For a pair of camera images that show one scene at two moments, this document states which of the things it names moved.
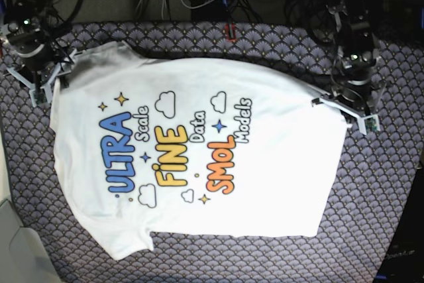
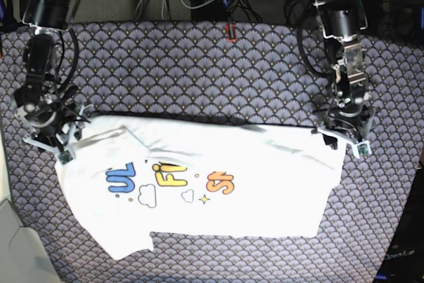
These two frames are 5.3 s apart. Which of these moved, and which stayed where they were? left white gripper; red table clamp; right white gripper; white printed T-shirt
Moved: white printed T-shirt; right white gripper; left white gripper
Stayed: red table clamp
